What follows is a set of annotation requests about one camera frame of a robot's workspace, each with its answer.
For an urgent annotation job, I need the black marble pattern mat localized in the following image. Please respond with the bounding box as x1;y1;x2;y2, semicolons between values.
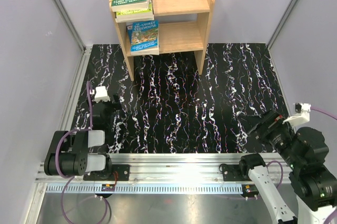
84;43;288;154

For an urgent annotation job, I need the purple cable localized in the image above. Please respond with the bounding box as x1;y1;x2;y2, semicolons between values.
55;80;111;224
250;107;337;224

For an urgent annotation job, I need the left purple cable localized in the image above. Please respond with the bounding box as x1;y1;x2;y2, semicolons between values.
55;80;111;224

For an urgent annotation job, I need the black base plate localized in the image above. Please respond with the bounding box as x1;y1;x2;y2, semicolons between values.
83;164;131;181
219;164;251;182

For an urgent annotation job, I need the blue back-cover book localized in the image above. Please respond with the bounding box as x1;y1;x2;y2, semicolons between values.
126;24;134;57

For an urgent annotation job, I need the white slotted cable duct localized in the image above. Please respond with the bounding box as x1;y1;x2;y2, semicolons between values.
46;183;243;195

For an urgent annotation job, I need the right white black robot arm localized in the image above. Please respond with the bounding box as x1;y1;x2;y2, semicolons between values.
238;110;336;223

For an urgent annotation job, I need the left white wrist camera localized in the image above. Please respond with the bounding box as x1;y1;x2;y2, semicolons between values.
94;86;111;103

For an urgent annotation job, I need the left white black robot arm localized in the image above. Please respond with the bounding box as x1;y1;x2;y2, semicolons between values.
44;94;122;180

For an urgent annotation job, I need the lime green 65-Storey Treehouse book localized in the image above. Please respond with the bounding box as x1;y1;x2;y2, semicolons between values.
115;0;154;23

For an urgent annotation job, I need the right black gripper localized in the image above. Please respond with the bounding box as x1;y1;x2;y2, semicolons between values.
237;107;302;169

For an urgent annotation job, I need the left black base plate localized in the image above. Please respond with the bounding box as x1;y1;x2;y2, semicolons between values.
83;164;131;181

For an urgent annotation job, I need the aluminium mounting rail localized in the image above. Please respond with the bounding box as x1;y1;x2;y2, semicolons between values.
35;152;321;184

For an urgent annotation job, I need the blue 26-Storey Treehouse book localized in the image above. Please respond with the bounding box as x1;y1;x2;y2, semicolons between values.
130;20;159;56

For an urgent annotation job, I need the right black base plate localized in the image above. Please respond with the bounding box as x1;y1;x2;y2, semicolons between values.
219;164;251;182

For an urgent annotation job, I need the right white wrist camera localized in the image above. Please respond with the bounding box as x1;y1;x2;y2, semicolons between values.
283;103;311;127

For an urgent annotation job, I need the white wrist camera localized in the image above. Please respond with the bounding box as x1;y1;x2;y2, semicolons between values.
283;103;311;127
94;86;111;103

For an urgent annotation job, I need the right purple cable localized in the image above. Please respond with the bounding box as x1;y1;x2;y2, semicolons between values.
250;107;337;224

